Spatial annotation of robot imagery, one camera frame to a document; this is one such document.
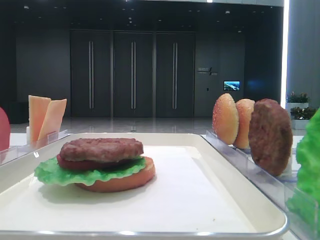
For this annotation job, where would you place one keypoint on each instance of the orange cheese slice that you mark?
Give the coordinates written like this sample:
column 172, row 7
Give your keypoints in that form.
column 52, row 122

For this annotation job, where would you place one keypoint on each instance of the upright cheese slice rear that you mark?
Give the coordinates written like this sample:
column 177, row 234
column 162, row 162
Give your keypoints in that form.
column 37, row 110

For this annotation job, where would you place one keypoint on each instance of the potted flower plant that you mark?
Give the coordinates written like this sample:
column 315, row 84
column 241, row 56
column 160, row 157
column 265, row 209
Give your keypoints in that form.
column 297, row 100
column 301, row 116

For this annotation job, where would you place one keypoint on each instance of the upright brown meat patty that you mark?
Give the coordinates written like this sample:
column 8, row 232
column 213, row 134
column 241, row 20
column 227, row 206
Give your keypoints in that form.
column 270, row 136

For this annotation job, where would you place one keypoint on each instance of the upright green lettuce leaf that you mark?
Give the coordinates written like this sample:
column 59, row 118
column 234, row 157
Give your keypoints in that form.
column 306, row 175

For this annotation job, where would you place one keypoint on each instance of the clear acrylic rack right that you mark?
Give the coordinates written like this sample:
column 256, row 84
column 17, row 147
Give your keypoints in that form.
column 278, row 189

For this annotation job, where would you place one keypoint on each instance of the dark triple door panel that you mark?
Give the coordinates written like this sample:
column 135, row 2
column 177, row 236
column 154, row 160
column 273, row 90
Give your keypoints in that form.
column 132, row 74

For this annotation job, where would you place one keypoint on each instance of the bottom bun slice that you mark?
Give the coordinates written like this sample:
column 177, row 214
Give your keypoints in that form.
column 123, row 184

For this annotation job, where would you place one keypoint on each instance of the brown meat patty on burger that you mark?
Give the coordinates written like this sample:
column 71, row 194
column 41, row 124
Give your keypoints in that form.
column 105, row 150

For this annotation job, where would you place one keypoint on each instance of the clear acrylic rack left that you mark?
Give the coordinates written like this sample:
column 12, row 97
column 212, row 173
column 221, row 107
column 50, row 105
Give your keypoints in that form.
column 16, row 151

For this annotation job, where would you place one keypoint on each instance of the potted flower plant upper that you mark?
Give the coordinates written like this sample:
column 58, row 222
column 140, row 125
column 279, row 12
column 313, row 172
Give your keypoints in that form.
column 297, row 100

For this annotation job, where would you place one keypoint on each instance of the small wall display screen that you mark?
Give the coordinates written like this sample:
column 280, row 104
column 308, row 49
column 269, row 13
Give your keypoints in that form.
column 231, row 85

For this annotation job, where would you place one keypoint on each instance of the green lettuce leaf on burger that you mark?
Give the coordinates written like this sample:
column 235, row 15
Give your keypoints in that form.
column 49, row 172

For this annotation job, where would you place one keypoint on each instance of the red tomato slice in rack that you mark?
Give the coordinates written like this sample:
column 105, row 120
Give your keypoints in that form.
column 5, row 131

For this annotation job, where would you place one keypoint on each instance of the white rectangular serving tray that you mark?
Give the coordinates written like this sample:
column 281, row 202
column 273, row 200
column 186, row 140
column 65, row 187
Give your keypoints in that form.
column 196, row 195

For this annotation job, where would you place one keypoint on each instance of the sesame top bun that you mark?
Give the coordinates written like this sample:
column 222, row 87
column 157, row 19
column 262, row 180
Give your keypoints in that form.
column 225, row 119

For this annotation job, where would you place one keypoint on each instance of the clear acrylic rack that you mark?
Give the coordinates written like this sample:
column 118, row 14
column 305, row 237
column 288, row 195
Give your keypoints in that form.
column 278, row 189
column 16, row 151

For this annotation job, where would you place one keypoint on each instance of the red tomato slice on burger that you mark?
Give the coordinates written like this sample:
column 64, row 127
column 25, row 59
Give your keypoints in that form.
column 86, row 165

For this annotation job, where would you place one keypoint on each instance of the potted flower plant lower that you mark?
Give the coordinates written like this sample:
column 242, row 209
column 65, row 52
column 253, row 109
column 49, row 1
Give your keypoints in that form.
column 301, row 116

